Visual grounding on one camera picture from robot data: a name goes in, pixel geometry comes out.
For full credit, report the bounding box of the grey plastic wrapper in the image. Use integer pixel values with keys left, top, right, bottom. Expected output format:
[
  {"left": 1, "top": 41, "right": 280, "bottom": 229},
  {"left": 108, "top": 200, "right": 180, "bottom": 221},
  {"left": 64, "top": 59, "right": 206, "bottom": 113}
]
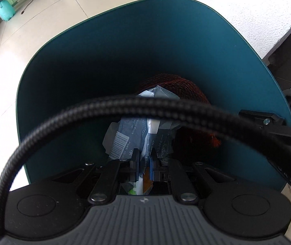
[{"left": 102, "top": 87, "right": 183, "bottom": 196}]

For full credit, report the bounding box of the red mesh bag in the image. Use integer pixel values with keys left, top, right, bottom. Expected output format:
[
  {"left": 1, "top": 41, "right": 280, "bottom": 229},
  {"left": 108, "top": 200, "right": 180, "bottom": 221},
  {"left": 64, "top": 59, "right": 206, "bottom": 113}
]
[{"left": 137, "top": 73, "right": 222, "bottom": 160}]

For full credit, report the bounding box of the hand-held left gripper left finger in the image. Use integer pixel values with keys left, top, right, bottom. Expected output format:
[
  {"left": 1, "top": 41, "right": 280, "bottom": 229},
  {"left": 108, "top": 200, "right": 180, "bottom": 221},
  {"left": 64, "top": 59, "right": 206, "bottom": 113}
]
[{"left": 54, "top": 148, "right": 142, "bottom": 206}]

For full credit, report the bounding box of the teal plastic bin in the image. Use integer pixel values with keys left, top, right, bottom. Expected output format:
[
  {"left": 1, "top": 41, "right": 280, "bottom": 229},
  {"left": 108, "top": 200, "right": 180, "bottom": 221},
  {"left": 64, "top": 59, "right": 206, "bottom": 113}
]
[{"left": 16, "top": 0, "right": 291, "bottom": 192}]

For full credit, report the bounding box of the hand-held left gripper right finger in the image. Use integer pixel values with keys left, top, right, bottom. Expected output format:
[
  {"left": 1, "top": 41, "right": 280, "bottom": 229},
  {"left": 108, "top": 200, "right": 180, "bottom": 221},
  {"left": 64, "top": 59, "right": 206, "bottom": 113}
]
[{"left": 149, "top": 150, "right": 234, "bottom": 206}]

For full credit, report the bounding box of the black braided cable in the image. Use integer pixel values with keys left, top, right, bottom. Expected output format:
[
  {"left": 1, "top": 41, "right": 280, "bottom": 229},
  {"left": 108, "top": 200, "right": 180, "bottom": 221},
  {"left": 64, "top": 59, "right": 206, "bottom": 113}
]
[{"left": 0, "top": 94, "right": 291, "bottom": 244}]

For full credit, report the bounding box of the teal plastic bottle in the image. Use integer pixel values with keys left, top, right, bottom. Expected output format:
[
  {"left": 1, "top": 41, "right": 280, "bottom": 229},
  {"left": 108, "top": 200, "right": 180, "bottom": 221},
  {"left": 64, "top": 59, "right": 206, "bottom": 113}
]
[{"left": 0, "top": 0, "right": 16, "bottom": 22}]

